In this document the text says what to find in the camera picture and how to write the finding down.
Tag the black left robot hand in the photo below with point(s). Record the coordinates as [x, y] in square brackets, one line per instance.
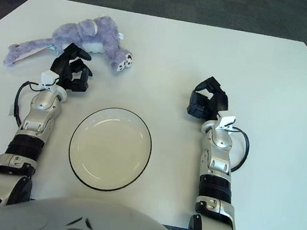
[62, 69]

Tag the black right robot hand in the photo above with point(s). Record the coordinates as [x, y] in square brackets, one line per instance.
[216, 101]

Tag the purple plush bunny doll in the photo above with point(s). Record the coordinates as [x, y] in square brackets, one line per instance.
[104, 35]

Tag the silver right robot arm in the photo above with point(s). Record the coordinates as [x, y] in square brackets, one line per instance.
[216, 159]

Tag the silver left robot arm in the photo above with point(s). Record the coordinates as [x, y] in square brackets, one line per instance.
[38, 115]

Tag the white plate with black rim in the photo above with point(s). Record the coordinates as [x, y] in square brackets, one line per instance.
[108, 148]

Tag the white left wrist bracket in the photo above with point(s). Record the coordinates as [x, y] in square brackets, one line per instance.
[48, 77]

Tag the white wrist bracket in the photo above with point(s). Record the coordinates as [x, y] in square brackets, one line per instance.
[48, 77]
[226, 119]

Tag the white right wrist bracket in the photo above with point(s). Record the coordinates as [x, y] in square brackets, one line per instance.
[226, 119]

